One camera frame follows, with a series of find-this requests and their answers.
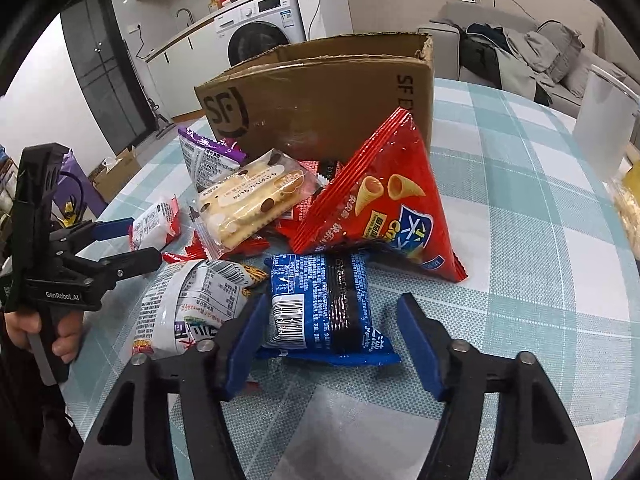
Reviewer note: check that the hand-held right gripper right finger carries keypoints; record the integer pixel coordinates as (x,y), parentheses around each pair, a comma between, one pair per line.
(420,345)

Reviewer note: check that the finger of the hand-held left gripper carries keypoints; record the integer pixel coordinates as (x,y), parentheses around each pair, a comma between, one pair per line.
(135,262)
(112,230)

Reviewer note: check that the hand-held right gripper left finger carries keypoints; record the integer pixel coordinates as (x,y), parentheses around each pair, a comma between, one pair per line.
(245,340)

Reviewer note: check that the small white red snack packet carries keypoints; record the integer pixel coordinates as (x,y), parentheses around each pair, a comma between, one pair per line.
(152,222)

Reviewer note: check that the large white red snack packet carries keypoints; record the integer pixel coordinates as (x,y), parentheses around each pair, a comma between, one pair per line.
(185,305)

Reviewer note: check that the blue cookie packet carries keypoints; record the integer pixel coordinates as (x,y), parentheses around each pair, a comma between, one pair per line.
(320,300)

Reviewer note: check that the purple snack packet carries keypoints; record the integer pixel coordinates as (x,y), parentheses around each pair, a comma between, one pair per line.
(207,160)

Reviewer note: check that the clear cream biscuit packet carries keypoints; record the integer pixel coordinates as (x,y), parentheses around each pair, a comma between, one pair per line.
(245,205)

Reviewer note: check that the red triangular corn snack bag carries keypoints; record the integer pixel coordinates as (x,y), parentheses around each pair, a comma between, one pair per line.
(390,210)

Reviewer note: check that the brown cardboard box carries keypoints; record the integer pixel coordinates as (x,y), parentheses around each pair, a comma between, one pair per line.
(325,105)

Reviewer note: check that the person's left forearm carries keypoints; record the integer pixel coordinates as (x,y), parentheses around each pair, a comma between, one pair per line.
(30,410)

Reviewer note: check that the clear bag of yellow snacks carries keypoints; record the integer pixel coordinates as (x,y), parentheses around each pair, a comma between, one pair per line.
(627,210)

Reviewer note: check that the person's left hand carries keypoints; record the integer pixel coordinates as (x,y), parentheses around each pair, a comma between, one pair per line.
(67,345)

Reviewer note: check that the purple bag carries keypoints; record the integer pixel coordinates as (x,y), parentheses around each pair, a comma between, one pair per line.
(82,190)

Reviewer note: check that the small open cardboard box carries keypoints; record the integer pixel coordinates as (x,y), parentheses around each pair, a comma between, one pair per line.
(117,175)

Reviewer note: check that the upright mop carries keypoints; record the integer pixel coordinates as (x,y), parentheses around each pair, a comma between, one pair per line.
(161,122)

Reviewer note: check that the dark glass door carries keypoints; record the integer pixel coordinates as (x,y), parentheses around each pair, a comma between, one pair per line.
(107,70)

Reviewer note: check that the white kitchen counter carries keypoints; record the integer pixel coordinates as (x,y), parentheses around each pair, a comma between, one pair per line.
(185,70)

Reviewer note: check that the metal faucet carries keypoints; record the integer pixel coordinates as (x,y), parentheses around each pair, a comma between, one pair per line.
(186,14)

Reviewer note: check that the white washing machine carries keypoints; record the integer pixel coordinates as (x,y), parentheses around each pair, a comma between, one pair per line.
(270,20)

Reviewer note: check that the white kettle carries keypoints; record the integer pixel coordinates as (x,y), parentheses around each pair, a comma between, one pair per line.
(602,115)

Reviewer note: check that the black garment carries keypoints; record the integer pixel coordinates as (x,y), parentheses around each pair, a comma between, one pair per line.
(475,55)

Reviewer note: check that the grey jacket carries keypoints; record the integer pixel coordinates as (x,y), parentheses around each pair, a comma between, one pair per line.
(520,65)

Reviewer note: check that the grey sofa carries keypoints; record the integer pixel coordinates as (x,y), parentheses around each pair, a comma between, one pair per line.
(445,40)

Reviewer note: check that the grey cushion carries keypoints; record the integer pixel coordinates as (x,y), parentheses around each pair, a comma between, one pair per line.
(595,80)
(557,50)

